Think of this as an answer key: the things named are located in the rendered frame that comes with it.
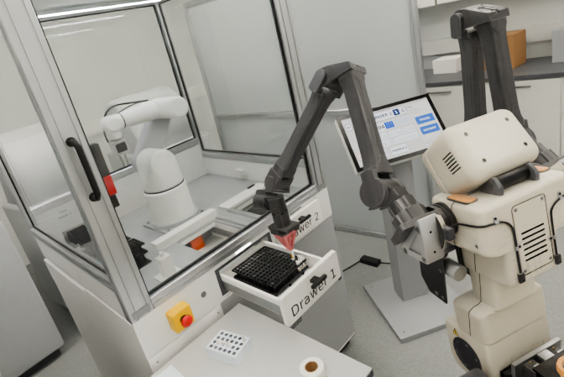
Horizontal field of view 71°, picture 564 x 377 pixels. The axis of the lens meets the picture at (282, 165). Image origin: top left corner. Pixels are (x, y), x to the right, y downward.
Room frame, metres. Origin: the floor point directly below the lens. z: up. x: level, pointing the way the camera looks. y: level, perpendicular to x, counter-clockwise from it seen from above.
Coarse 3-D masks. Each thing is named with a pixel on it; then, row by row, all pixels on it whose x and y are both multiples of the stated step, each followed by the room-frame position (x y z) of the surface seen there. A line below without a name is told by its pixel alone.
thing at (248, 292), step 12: (264, 240) 1.46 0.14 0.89; (252, 252) 1.40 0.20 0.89; (288, 252) 1.35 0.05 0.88; (300, 252) 1.31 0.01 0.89; (312, 264) 1.27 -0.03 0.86; (228, 276) 1.26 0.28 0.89; (300, 276) 1.24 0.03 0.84; (228, 288) 1.25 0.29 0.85; (240, 288) 1.20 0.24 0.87; (252, 288) 1.16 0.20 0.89; (288, 288) 1.19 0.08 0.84; (252, 300) 1.16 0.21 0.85; (264, 300) 1.11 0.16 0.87; (276, 300) 1.07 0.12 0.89; (276, 312) 1.07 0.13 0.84
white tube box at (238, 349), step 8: (216, 336) 1.08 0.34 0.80; (224, 336) 1.07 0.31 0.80; (232, 336) 1.06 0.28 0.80; (240, 336) 1.05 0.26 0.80; (208, 344) 1.05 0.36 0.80; (216, 344) 1.04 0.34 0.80; (232, 344) 1.03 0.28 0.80; (240, 344) 1.02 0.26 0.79; (248, 344) 1.03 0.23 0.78; (208, 352) 1.03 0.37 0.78; (216, 352) 1.01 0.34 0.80; (224, 352) 1.00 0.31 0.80; (232, 352) 0.99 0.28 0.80; (240, 352) 0.99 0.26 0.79; (248, 352) 1.02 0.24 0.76; (224, 360) 1.00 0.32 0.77; (232, 360) 0.98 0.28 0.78; (240, 360) 0.98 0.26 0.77
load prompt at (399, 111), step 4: (392, 108) 1.99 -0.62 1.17; (396, 108) 1.99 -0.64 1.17; (400, 108) 1.99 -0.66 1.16; (404, 108) 1.99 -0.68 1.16; (380, 112) 1.98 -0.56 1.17; (384, 112) 1.98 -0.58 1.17; (388, 112) 1.98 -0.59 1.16; (392, 112) 1.98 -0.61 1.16; (396, 112) 1.98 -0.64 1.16; (400, 112) 1.98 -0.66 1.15; (404, 112) 1.97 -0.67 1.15; (376, 116) 1.97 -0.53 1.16; (380, 116) 1.97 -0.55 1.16; (384, 116) 1.96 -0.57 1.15; (388, 116) 1.96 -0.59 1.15; (392, 116) 1.96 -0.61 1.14; (396, 116) 1.96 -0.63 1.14; (376, 120) 1.95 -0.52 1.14; (380, 120) 1.95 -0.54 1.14
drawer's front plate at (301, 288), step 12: (336, 252) 1.21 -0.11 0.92; (324, 264) 1.16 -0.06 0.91; (336, 264) 1.20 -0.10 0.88; (312, 276) 1.12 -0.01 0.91; (336, 276) 1.19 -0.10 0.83; (300, 288) 1.08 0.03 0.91; (324, 288) 1.15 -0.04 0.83; (288, 300) 1.03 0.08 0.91; (300, 300) 1.07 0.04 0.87; (312, 300) 1.10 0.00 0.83; (288, 312) 1.02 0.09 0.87; (300, 312) 1.06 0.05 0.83; (288, 324) 1.02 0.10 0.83
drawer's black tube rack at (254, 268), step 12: (264, 252) 1.36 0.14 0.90; (276, 252) 1.34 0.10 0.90; (240, 264) 1.31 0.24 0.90; (252, 264) 1.29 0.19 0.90; (264, 264) 1.28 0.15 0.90; (276, 264) 1.26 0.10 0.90; (288, 264) 1.23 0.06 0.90; (240, 276) 1.28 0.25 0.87; (252, 276) 1.22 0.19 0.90; (264, 276) 1.20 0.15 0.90; (276, 276) 1.18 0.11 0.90; (288, 276) 1.20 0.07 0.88; (264, 288) 1.17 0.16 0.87; (276, 288) 1.16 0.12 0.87
